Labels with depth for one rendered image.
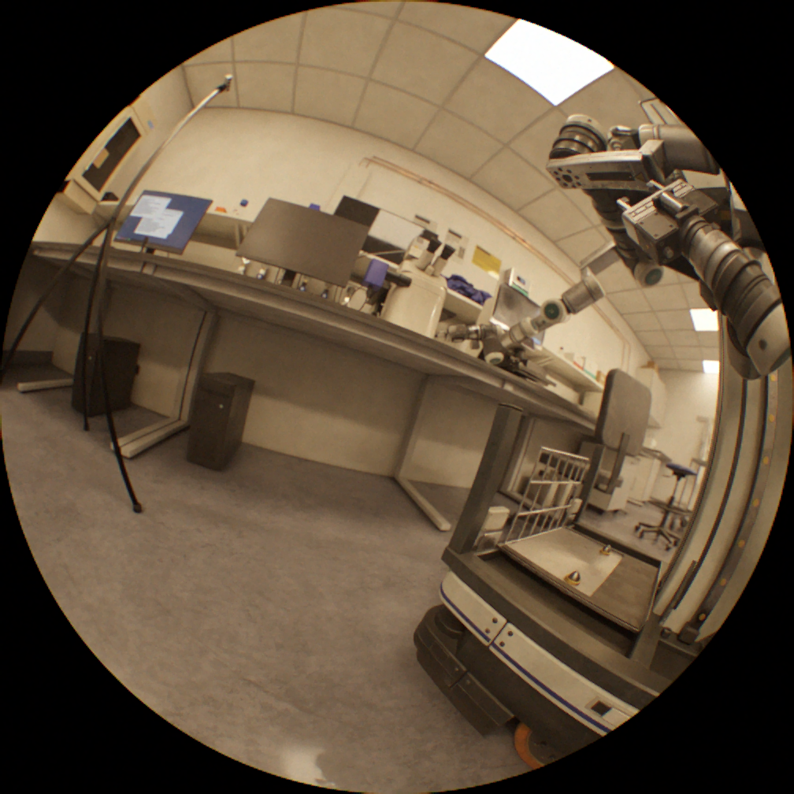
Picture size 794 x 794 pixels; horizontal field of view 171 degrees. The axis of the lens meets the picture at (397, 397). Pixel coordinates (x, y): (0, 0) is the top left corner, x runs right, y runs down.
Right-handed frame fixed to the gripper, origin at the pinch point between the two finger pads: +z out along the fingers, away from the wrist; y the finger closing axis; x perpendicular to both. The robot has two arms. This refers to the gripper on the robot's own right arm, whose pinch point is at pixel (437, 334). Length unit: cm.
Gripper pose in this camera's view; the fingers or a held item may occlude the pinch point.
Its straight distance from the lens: 122.1
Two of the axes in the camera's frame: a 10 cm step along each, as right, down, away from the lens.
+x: -0.6, -10.0, 0.2
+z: -10.0, 0.6, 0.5
